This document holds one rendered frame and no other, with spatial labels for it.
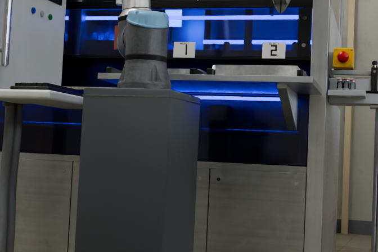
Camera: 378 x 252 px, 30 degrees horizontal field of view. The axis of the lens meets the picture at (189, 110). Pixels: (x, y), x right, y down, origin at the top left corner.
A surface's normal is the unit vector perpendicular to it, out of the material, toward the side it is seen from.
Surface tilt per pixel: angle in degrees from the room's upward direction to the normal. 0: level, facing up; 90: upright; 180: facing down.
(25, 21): 90
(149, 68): 72
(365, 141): 90
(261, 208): 90
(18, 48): 90
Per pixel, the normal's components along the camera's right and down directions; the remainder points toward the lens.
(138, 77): -0.18, -0.37
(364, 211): -0.32, -0.07
